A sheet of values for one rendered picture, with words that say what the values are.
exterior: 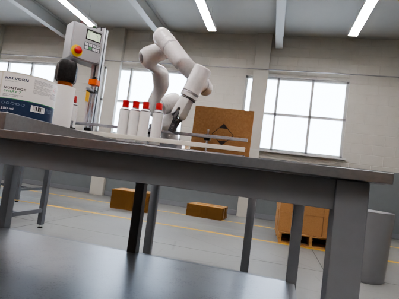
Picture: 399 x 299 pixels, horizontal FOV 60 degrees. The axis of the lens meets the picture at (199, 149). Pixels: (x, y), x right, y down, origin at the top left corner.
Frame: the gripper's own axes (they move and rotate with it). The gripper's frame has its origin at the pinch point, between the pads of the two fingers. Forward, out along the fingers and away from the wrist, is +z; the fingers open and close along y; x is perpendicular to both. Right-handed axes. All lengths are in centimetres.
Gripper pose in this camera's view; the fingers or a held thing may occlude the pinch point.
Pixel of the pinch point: (173, 127)
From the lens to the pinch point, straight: 161.8
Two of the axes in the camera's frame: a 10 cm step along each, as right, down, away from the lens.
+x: 8.6, 4.4, -2.3
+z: -4.5, 8.9, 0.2
